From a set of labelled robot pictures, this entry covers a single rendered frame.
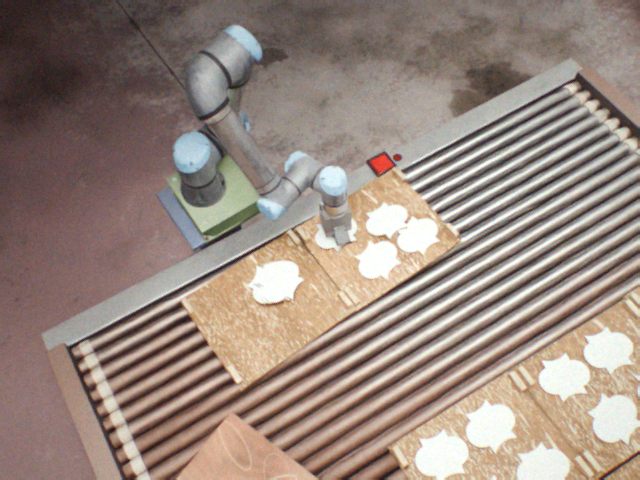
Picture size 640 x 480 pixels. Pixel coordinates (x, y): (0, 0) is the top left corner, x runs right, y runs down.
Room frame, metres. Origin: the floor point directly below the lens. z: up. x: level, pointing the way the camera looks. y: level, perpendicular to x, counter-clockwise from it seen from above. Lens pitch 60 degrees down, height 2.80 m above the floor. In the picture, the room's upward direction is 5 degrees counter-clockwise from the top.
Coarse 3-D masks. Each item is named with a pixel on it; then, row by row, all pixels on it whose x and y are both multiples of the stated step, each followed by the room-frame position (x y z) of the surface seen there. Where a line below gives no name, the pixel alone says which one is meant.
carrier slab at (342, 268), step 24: (360, 192) 1.24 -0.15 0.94; (384, 192) 1.23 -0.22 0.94; (408, 192) 1.23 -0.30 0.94; (360, 216) 1.15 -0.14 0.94; (408, 216) 1.13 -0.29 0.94; (432, 216) 1.13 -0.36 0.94; (312, 240) 1.08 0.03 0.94; (360, 240) 1.06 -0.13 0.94; (384, 240) 1.05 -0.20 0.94; (456, 240) 1.03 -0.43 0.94; (336, 264) 0.98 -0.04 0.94; (408, 264) 0.96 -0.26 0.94; (360, 288) 0.89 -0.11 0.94; (384, 288) 0.89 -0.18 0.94
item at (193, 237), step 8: (160, 192) 1.36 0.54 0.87; (168, 192) 1.36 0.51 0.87; (160, 200) 1.33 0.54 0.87; (168, 200) 1.33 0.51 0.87; (176, 200) 1.32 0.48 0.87; (168, 208) 1.30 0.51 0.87; (176, 208) 1.29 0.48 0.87; (176, 216) 1.26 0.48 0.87; (184, 216) 1.26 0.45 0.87; (176, 224) 1.23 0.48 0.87; (184, 224) 1.22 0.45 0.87; (192, 224) 1.22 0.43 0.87; (240, 224) 1.31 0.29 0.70; (184, 232) 1.19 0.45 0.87; (192, 232) 1.19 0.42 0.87; (232, 232) 1.25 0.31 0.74; (192, 240) 1.16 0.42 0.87; (200, 240) 1.16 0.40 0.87; (216, 240) 1.23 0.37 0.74; (192, 248) 1.13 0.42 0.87
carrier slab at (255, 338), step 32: (256, 256) 1.04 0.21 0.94; (288, 256) 1.03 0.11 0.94; (224, 288) 0.94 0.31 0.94; (320, 288) 0.91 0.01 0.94; (224, 320) 0.83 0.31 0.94; (256, 320) 0.82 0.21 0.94; (288, 320) 0.81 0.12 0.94; (320, 320) 0.80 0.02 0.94; (224, 352) 0.73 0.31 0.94; (256, 352) 0.72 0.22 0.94; (288, 352) 0.71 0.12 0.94
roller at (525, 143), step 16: (576, 112) 1.51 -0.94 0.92; (592, 112) 1.51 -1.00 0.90; (544, 128) 1.45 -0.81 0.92; (560, 128) 1.45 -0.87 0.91; (512, 144) 1.40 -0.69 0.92; (528, 144) 1.39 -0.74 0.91; (496, 160) 1.34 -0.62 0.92; (464, 176) 1.28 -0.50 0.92; (432, 192) 1.23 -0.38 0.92; (192, 320) 0.85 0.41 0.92; (160, 336) 0.81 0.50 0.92; (176, 336) 0.80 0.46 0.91; (128, 352) 0.76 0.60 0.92; (144, 352) 0.76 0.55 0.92; (96, 368) 0.72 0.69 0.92; (112, 368) 0.72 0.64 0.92; (96, 384) 0.68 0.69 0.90
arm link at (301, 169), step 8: (296, 152) 1.20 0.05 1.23; (288, 160) 1.18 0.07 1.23; (296, 160) 1.17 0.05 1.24; (304, 160) 1.17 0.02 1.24; (312, 160) 1.17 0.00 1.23; (288, 168) 1.16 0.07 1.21; (296, 168) 1.14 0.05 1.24; (304, 168) 1.14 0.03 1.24; (312, 168) 1.14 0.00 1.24; (320, 168) 1.14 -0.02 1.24; (288, 176) 1.12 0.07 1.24; (296, 176) 1.12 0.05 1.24; (304, 176) 1.12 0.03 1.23; (312, 176) 1.12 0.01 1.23; (296, 184) 1.10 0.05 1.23; (304, 184) 1.10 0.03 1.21; (312, 184) 1.10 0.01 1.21
